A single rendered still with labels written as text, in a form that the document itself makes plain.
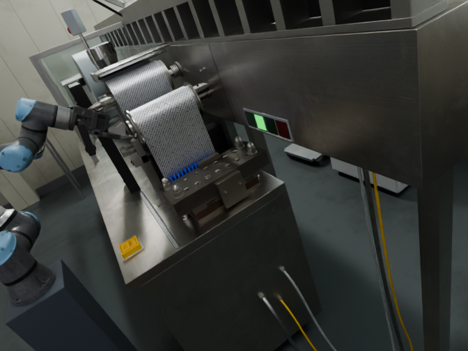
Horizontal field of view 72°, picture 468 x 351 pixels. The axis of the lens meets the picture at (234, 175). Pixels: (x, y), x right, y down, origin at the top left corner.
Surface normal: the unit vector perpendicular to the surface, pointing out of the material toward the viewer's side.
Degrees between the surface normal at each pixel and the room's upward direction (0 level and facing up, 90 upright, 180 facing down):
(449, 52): 90
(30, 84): 90
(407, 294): 0
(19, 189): 90
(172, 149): 90
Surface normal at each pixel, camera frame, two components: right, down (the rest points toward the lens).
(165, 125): 0.48, 0.31
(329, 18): -0.82, 0.49
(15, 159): 0.23, 0.44
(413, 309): -0.31, -0.81
